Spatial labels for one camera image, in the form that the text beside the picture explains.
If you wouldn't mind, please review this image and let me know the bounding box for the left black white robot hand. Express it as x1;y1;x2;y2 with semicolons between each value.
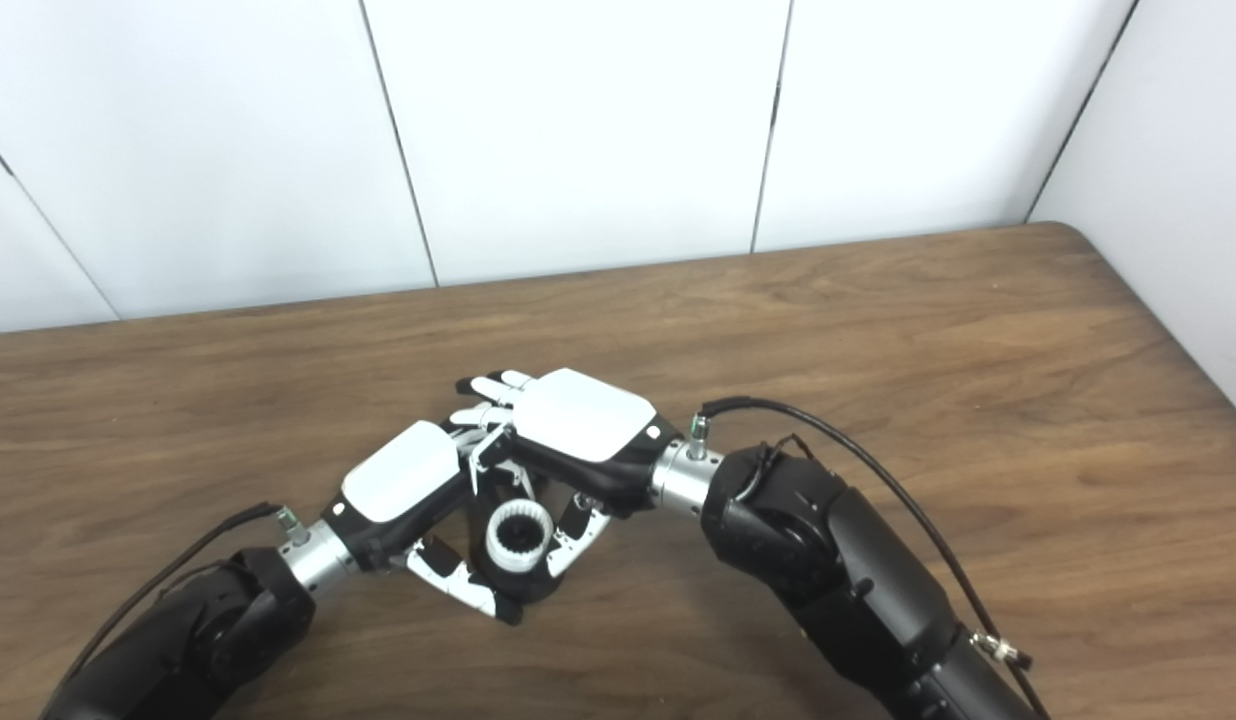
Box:
323;420;539;626

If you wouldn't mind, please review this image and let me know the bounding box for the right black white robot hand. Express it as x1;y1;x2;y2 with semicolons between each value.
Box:
455;368;679;581

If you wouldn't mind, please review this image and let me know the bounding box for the white ring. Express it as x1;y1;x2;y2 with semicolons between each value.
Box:
485;501;556;573

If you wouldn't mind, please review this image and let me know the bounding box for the round black part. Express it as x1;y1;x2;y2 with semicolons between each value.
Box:
466;470;571;606

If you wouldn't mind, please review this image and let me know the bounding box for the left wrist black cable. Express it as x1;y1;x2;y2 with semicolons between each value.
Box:
63;502;309;691

